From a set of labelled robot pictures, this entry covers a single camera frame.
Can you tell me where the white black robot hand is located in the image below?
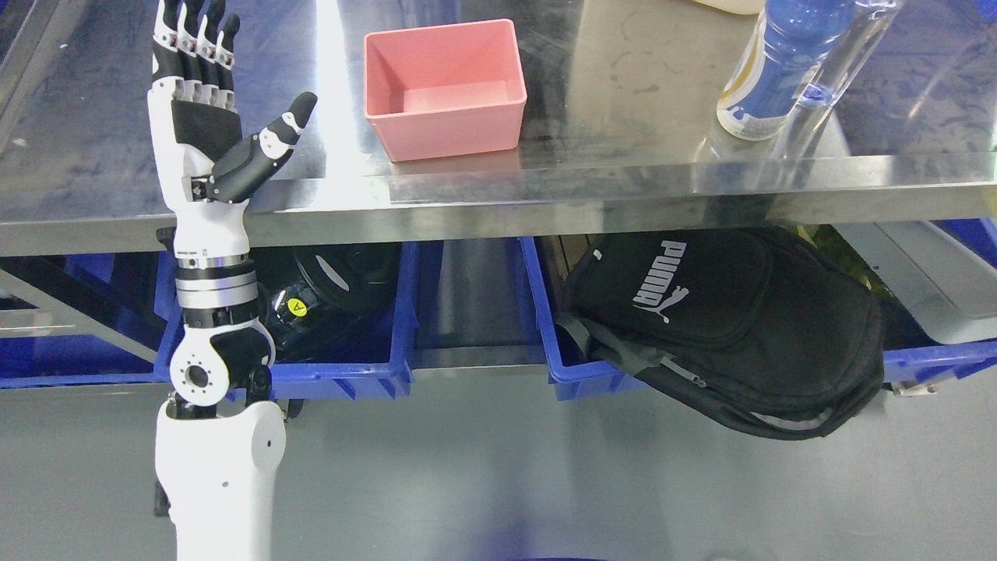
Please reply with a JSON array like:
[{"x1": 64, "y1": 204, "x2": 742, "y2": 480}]
[{"x1": 147, "y1": 1, "x2": 318, "y2": 227}]

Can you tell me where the pink plastic storage box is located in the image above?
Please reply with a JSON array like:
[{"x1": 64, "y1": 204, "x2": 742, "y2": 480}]
[{"x1": 364, "y1": 19, "x2": 527, "y2": 163}]

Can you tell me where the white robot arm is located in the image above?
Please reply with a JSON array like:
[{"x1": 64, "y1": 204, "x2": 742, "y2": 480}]
[{"x1": 147, "y1": 1, "x2": 317, "y2": 560}]

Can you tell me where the black device with yellow sticker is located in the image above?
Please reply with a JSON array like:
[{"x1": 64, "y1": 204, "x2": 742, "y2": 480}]
[{"x1": 249, "y1": 242, "x2": 403, "y2": 362}]

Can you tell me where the blue bin far left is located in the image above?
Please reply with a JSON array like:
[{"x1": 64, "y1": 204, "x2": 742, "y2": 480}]
[{"x1": 1, "y1": 252, "x2": 172, "y2": 388}]

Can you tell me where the blue bin with black device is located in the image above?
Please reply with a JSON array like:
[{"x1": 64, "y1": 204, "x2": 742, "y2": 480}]
[{"x1": 154, "y1": 242, "x2": 419, "y2": 406}]

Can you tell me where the blue bin under backpack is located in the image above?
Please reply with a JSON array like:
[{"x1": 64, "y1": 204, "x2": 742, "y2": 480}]
[{"x1": 519, "y1": 237, "x2": 996, "y2": 401}]

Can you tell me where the yellow capped plastic bottle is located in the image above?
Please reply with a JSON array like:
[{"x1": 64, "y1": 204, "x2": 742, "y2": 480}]
[{"x1": 716, "y1": 1, "x2": 854, "y2": 141}]

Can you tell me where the black Puma backpack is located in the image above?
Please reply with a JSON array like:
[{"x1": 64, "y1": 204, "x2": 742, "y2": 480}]
[{"x1": 555, "y1": 228, "x2": 886, "y2": 440}]

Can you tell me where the clear plastic water bottle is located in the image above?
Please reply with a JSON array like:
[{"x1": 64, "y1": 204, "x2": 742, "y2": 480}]
[{"x1": 773, "y1": 1, "x2": 907, "y2": 160}]

